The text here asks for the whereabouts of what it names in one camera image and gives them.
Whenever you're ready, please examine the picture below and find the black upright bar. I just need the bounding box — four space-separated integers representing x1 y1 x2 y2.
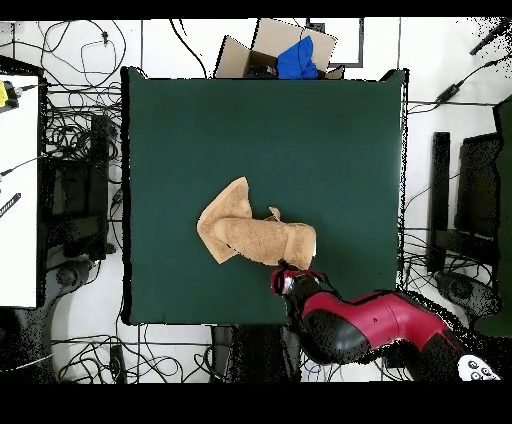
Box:
428 131 452 274

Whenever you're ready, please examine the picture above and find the black power strip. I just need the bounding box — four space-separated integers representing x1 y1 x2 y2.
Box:
109 344 128 383

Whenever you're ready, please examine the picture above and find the dark square frame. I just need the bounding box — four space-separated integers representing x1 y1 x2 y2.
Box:
306 17 365 68

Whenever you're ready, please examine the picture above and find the tan terry towel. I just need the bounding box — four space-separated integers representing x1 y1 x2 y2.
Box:
195 175 318 271

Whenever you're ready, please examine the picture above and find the open cardboard box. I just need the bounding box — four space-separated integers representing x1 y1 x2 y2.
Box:
213 17 346 80

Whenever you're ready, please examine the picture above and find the grey pedestal leg with foot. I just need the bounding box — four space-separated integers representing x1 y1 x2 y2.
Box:
39 258 103 373
434 270 501 321

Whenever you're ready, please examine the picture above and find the black panel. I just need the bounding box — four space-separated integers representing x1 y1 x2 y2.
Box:
454 133 501 241

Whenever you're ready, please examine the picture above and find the black flat strip tool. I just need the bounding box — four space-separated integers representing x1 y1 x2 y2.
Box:
0 192 22 219

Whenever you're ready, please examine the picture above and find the white side table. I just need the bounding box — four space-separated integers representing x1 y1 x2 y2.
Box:
0 73 41 309

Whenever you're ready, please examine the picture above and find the dark green table cloth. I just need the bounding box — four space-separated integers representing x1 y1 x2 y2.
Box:
120 65 410 326

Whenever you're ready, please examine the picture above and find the blue cloth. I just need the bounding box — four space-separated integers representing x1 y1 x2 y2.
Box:
276 35 320 80

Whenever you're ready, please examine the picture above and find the black rod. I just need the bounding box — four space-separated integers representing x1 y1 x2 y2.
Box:
469 17 512 56

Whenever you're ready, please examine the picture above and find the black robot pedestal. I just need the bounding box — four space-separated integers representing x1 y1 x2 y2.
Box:
209 324 303 383

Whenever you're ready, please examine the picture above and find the black equipment case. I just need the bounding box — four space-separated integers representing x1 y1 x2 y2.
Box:
43 113 111 261

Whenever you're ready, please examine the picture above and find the green cloth covered stand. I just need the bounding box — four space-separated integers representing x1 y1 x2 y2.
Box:
473 95 512 337

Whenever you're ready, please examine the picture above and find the black power adapter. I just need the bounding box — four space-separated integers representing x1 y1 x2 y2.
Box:
434 81 462 104

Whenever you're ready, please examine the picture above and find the yellow and black device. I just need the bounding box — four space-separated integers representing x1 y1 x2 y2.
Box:
0 80 20 115

